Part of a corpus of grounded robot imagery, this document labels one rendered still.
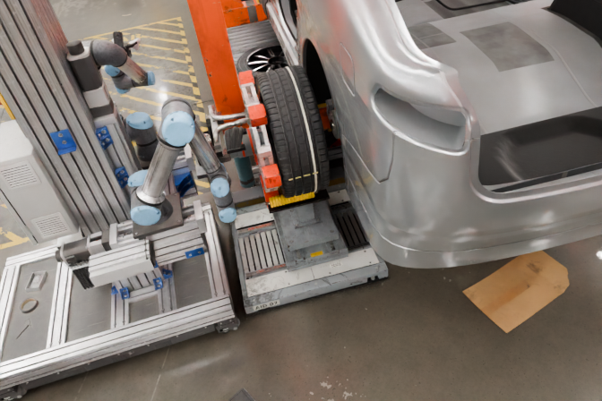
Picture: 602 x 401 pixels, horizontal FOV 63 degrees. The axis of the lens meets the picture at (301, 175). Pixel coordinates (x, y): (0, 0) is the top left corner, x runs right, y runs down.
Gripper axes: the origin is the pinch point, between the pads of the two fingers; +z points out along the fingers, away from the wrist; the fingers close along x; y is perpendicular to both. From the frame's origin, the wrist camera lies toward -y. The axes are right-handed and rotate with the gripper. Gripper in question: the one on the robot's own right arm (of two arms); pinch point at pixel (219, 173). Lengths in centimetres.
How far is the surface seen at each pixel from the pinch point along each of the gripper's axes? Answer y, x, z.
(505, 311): -82, -124, -69
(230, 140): 17.9, -9.4, -2.1
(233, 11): -16, -42, 249
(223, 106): 2, -11, 57
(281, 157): 11.7, -29.9, -15.6
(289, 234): -60, -29, 4
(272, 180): 3.2, -23.3, -19.9
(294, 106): 29, -41, -3
